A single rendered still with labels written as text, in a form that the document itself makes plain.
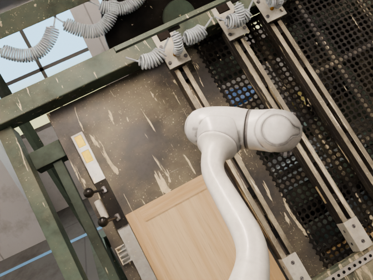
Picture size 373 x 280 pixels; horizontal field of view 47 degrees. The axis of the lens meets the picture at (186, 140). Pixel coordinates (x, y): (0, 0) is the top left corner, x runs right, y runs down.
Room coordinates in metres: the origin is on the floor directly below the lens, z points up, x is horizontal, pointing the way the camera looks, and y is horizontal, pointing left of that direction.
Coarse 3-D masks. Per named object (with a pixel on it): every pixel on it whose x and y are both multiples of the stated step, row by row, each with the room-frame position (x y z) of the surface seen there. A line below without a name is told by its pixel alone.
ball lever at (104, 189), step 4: (88, 188) 1.46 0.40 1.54; (100, 188) 1.54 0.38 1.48; (104, 188) 1.53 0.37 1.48; (84, 192) 1.45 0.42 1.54; (88, 192) 1.44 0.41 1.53; (92, 192) 1.45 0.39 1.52; (96, 192) 1.49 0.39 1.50; (104, 192) 1.52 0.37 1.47; (84, 196) 1.45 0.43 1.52; (88, 196) 1.44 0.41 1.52
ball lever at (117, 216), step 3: (117, 213) 1.47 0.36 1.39; (114, 216) 1.47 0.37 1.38; (117, 216) 1.46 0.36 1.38; (120, 216) 1.47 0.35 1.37; (99, 219) 1.38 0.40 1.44; (102, 219) 1.38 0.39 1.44; (105, 219) 1.38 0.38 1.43; (108, 219) 1.41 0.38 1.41; (111, 219) 1.42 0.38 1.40; (117, 219) 1.46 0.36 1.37; (99, 222) 1.37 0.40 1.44; (102, 222) 1.37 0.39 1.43; (105, 222) 1.37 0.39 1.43; (99, 225) 1.37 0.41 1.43; (102, 225) 1.37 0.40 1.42; (105, 225) 1.37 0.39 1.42
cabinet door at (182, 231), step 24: (168, 192) 1.54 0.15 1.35; (192, 192) 1.52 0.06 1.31; (144, 216) 1.49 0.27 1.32; (168, 216) 1.48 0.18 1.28; (192, 216) 1.47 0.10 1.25; (216, 216) 1.46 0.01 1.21; (144, 240) 1.43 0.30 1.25; (168, 240) 1.43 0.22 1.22; (192, 240) 1.42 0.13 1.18; (216, 240) 1.41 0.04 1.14; (168, 264) 1.37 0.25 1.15; (192, 264) 1.36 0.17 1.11; (216, 264) 1.35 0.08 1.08
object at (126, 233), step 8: (72, 136) 1.69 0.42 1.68; (88, 144) 1.66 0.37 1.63; (80, 152) 1.65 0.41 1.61; (96, 160) 1.62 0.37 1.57; (88, 168) 1.60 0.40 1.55; (96, 168) 1.60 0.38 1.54; (96, 176) 1.58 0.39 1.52; (104, 176) 1.58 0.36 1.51; (128, 224) 1.46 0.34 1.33; (120, 232) 1.44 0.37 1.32; (128, 232) 1.44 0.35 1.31; (128, 240) 1.42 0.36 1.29; (136, 240) 1.42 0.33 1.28; (128, 248) 1.40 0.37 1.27; (136, 248) 1.40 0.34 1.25; (136, 256) 1.38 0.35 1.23; (144, 256) 1.38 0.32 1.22; (136, 264) 1.37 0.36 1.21; (144, 264) 1.36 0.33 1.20; (144, 272) 1.35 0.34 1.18; (152, 272) 1.34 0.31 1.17
